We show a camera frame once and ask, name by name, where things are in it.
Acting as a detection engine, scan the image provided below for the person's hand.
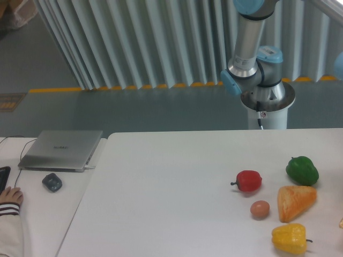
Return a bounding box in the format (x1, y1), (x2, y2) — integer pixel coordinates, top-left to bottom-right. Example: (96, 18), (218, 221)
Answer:
(0, 186), (24, 207)

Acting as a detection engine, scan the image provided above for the white striped sleeve forearm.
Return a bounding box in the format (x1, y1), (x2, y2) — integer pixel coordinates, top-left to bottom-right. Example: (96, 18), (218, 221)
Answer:
(1, 202), (24, 256)

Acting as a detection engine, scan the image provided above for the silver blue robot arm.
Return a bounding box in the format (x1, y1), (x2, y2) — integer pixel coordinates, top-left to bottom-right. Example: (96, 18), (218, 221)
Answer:
(221, 1), (342, 112)

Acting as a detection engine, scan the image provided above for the red toy pepper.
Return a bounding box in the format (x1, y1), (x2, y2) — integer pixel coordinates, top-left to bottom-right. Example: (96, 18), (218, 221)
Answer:
(230, 170), (262, 192)

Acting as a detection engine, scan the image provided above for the yellow toy pepper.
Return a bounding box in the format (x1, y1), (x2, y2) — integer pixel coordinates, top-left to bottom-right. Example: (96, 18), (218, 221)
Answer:
(271, 223), (313, 255)

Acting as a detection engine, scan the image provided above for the green toy pepper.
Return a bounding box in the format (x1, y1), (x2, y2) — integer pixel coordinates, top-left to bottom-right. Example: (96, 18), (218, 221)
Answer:
(286, 156), (319, 186)

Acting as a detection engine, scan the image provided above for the black keyboard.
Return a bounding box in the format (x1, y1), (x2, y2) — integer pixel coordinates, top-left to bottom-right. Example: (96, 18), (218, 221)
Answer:
(0, 167), (11, 194)

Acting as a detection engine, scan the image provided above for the grey computer mouse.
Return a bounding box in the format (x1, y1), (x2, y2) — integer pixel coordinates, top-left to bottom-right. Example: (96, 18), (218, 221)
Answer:
(42, 173), (63, 193)

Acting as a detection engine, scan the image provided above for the silver closed laptop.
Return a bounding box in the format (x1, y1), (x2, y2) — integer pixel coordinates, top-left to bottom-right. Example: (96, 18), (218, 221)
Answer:
(18, 130), (102, 172)

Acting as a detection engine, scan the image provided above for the white folding screen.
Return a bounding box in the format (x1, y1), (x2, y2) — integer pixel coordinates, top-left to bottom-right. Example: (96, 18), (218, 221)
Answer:
(35, 1), (342, 90)

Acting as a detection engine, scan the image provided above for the brown toy egg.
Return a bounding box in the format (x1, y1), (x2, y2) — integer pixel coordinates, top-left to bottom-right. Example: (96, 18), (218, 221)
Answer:
(250, 200), (270, 217)

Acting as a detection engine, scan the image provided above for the toy toast slice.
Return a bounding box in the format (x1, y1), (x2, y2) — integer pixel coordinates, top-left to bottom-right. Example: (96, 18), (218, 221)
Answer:
(277, 186), (317, 223)

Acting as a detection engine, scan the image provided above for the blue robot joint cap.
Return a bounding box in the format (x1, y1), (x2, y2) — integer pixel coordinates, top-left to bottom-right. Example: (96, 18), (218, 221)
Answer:
(334, 52), (343, 80)

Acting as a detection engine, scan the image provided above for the black laptop cable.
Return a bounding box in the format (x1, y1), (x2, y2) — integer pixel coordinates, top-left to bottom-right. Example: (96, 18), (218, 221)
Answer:
(0, 135), (37, 190)

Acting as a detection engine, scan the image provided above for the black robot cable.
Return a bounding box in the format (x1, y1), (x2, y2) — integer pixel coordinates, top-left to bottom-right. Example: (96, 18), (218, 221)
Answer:
(256, 100), (265, 130)

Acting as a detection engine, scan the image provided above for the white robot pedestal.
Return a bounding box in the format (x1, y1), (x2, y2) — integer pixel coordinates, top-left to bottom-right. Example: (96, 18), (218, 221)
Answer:
(246, 108), (288, 130)

